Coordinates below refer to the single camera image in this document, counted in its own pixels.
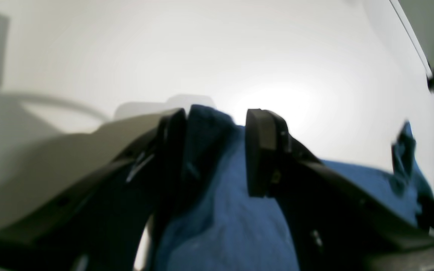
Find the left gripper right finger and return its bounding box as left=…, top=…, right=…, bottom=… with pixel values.
left=246, top=109, right=434, bottom=271

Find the blue T-shirt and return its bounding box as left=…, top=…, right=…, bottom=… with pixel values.
left=151, top=105, right=434, bottom=271

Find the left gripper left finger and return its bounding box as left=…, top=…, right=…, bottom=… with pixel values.
left=0, top=108, right=187, bottom=271

